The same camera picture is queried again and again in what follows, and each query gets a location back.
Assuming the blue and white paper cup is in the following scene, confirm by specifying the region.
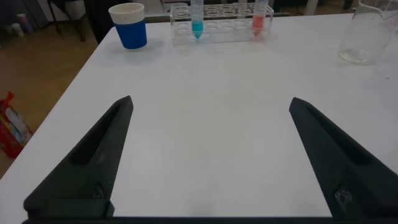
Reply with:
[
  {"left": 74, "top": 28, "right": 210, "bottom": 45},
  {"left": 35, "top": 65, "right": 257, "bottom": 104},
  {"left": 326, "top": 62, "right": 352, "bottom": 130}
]
[{"left": 108, "top": 2, "right": 148, "bottom": 50}]

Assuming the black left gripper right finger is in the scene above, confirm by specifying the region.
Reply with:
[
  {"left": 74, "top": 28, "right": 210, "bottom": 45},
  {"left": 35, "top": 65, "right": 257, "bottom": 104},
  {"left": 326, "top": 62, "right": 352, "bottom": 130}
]
[{"left": 289, "top": 96, "right": 398, "bottom": 220}]

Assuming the blue pigment test tube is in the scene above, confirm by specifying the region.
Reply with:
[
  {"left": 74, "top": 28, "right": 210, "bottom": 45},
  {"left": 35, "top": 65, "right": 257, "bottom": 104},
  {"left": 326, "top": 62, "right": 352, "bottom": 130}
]
[{"left": 190, "top": 0, "right": 205, "bottom": 40}]

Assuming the clear glass beaker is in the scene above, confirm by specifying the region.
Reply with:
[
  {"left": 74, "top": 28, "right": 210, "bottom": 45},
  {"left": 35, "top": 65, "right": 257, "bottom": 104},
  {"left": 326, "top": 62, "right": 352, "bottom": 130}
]
[{"left": 337, "top": 0, "right": 398, "bottom": 66}]

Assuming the black chair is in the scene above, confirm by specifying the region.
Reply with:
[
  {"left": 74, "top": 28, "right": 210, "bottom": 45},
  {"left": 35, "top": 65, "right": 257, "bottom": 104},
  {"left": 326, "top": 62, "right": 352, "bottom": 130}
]
[{"left": 46, "top": 0, "right": 87, "bottom": 42}]

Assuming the red shopping bag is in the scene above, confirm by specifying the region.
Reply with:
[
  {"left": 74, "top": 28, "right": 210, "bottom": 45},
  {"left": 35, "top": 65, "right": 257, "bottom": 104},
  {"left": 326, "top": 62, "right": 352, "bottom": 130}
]
[{"left": 0, "top": 91, "right": 34, "bottom": 159}]

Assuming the red pigment test tube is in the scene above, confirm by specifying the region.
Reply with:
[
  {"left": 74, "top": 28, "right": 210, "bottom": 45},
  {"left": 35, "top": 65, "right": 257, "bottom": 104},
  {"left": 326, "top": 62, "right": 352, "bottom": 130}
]
[{"left": 251, "top": 0, "right": 269, "bottom": 38}]

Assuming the clear acrylic test tube rack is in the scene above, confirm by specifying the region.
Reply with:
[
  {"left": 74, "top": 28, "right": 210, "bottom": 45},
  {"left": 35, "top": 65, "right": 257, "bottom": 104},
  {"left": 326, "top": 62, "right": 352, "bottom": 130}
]
[{"left": 169, "top": 2, "right": 275, "bottom": 46}]

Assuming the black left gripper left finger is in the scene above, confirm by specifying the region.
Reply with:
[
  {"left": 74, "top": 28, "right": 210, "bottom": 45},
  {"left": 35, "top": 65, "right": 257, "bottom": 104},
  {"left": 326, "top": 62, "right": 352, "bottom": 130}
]
[{"left": 23, "top": 95, "right": 134, "bottom": 218}]

